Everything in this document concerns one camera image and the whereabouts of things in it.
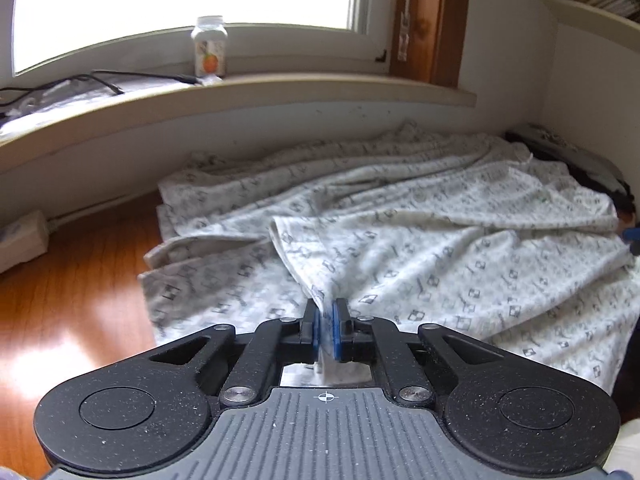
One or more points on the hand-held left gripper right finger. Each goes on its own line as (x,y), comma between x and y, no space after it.
(338,332)

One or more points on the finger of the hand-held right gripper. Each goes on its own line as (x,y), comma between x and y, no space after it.
(634,240)

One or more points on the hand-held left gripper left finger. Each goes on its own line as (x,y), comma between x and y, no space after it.
(316,332)

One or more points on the white patterned pajama shirt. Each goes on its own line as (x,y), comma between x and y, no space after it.
(425,230)

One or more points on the black folded cloth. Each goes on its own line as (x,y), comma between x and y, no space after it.
(615,195)

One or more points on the white shelf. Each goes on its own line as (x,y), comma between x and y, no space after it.
(595,22)

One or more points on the beige window sill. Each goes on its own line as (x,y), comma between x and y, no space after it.
(250,102)

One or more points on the plastic jar with orange label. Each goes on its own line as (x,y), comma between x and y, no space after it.
(209,47)

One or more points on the white power strip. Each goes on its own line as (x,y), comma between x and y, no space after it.
(22,240)

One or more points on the clear plastic wrap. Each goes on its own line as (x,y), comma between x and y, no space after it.
(50,105)

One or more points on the window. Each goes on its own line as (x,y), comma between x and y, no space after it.
(175,0)

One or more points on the brown wooden window frame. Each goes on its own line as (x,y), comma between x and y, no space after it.
(432,20)

